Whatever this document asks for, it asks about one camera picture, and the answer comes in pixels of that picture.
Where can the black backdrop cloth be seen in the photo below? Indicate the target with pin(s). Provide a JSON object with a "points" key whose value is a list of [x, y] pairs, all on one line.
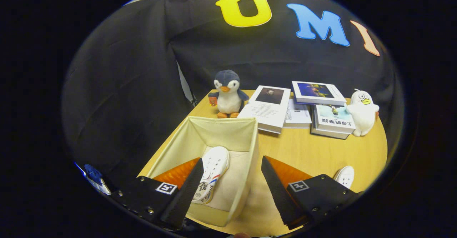
{"points": [[142, 70]]}

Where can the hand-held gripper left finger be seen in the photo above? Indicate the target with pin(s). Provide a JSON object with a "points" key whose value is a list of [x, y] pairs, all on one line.
{"points": [[187, 195]]}

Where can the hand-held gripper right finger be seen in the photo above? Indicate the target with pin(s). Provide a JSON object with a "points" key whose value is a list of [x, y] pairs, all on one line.
{"points": [[276, 195]]}

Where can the blue and white object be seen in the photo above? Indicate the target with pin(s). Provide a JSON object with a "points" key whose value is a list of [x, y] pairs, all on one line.
{"points": [[93, 173]]}

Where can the beige fabric storage box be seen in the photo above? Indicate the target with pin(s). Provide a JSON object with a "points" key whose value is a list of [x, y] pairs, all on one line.
{"points": [[214, 134]]}

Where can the small red tag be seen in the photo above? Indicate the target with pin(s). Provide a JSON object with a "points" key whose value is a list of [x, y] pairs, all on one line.
{"points": [[213, 101]]}

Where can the thick book with teal cover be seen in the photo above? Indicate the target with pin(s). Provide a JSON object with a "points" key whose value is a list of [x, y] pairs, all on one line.
{"points": [[334, 122]]}

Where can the book with blue picture cover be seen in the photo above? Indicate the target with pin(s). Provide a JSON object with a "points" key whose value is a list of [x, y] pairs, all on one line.
{"points": [[316, 91]]}

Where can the white book with portrait cover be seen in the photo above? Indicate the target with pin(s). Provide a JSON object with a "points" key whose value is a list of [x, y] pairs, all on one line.
{"points": [[266, 113]]}

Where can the grey penguin plush toy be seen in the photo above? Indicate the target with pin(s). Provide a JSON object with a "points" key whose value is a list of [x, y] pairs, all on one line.
{"points": [[228, 98]]}

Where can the thin white text-cover book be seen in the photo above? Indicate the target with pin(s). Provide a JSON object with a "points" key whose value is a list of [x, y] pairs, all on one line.
{"points": [[298, 116]]}

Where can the thick white book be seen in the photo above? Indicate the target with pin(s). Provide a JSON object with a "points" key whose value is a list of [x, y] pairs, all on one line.
{"points": [[328, 134]]}

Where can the white duck plush toy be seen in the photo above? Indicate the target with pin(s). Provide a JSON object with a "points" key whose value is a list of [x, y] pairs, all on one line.
{"points": [[362, 116]]}

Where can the white canvas shoe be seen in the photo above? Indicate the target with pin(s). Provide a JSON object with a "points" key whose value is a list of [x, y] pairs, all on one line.
{"points": [[216, 161], [345, 176]]}

